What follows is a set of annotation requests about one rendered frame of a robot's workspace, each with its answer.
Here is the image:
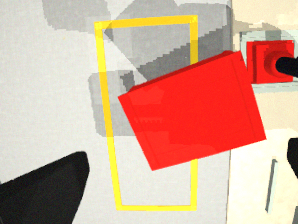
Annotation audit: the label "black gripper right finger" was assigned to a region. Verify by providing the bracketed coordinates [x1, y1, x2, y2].
[286, 137, 298, 180]

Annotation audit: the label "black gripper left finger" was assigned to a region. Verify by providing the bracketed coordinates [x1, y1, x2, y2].
[0, 151, 89, 224]

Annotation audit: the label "yellow rectangular frame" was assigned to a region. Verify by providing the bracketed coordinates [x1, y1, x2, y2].
[94, 15, 198, 212]

